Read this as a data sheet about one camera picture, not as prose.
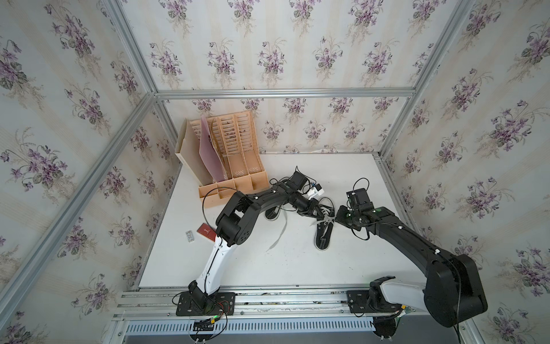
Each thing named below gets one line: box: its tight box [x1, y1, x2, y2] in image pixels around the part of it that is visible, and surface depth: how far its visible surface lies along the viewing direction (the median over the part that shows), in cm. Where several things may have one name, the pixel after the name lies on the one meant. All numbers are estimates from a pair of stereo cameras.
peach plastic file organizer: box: [189, 110, 270, 209], surface depth 109 cm
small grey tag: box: [185, 230, 195, 243], surface depth 90 cm
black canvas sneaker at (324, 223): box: [309, 196, 336, 251], surface depth 90 cm
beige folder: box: [174, 117, 215, 187], surface depth 87 cm
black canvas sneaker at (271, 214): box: [264, 204, 288, 253], surface depth 95 cm
